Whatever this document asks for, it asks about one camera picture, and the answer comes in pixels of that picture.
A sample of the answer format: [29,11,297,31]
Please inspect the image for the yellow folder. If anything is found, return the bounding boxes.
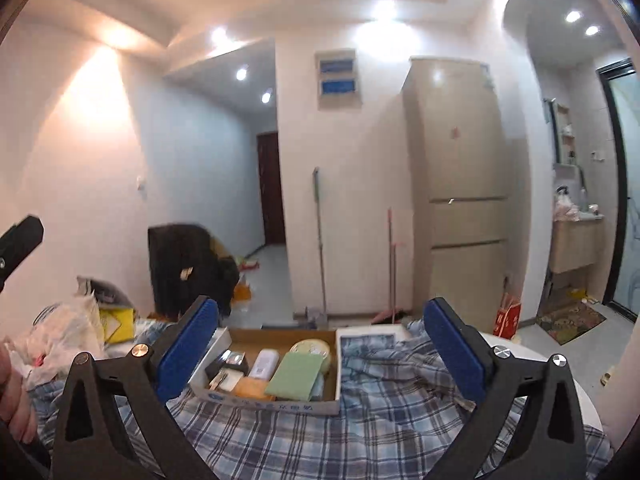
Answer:
[99,306,137,343]

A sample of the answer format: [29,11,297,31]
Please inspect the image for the wall electrical panel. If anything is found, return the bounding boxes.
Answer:
[315,49,362,110]

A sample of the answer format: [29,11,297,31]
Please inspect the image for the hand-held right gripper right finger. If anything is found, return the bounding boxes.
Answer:
[422,297,588,480]

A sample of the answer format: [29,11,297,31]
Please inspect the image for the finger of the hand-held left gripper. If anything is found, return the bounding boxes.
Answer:
[0,215,45,286]

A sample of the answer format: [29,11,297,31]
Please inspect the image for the pink plastic bag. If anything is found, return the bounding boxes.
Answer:
[554,187,581,221]

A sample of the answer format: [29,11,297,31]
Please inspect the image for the black framed glass door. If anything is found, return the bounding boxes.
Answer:
[597,57,640,321]

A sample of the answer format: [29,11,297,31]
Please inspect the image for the bathroom wall shelf niche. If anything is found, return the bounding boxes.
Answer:
[544,99,576,166]

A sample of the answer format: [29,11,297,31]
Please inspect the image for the patterned floor mat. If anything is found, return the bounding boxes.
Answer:
[536,301,607,346]

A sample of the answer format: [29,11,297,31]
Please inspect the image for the white remote control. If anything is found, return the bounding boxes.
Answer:
[247,350,280,380]

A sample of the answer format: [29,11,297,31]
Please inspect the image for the brown cardboard box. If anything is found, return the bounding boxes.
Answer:
[207,237,236,261]

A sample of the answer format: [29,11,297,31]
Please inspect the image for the clear plastic bag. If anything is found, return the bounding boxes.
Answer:
[10,295,103,391]

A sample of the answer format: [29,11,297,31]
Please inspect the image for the pink broom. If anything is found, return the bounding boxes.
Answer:
[372,207,408,325]

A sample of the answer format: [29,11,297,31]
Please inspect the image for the grey mop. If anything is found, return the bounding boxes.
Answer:
[295,167,333,331]

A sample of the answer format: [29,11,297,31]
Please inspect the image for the shallow cardboard box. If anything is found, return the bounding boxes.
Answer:
[187,327,343,416]

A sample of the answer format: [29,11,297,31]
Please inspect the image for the black jacket on chair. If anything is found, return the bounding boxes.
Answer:
[147,224,241,318]

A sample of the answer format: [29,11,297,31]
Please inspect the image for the dark brown door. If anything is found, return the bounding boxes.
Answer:
[256,131,287,247]

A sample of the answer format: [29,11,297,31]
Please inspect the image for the orange translucent block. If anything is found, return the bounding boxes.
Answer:
[232,377,277,402]

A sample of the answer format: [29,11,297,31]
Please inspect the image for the white flat printed box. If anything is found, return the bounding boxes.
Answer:
[132,316,173,343]

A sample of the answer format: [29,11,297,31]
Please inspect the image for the person's left hand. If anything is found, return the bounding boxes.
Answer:
[0,346,39,444]

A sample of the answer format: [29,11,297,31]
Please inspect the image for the small black cube box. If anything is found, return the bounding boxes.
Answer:
[217,350,249,376]

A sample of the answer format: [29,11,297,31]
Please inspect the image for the beige vanity cabinet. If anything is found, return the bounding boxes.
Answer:
[548,212,603,275]

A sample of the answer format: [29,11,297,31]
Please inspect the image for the round yellow jar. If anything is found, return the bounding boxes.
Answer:
[291,338,332,361]

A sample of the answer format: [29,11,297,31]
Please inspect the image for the beige refrigerator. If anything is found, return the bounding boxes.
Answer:
[400,56,513,321]

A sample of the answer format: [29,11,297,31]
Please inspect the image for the red paper bag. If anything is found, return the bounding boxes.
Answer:
[493,292,522,338]

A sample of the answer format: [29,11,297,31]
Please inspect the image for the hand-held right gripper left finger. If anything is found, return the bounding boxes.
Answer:
[50,296,221,480]

